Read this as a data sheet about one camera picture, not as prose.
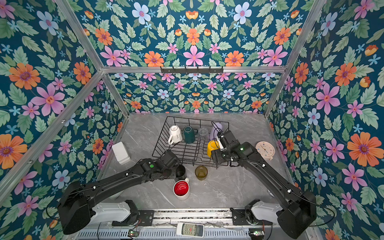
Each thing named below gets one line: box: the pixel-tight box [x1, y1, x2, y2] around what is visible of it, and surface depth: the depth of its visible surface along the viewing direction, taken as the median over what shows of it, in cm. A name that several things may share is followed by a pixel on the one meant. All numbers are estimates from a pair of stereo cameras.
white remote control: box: [176, 222, 205, 238], surface depth 71 cm
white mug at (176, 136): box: [168, 125, 183, 145], surface depth 97 cm
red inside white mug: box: [173, 177, 190, 201], surface depth 79 cm
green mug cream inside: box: [183, 126, 198, 144], surface depth 95 cm
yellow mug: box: [206, 140, 220, 158], surface depth 90 cm
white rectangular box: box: [111, 141, 131, 165], surface depth 95 cm
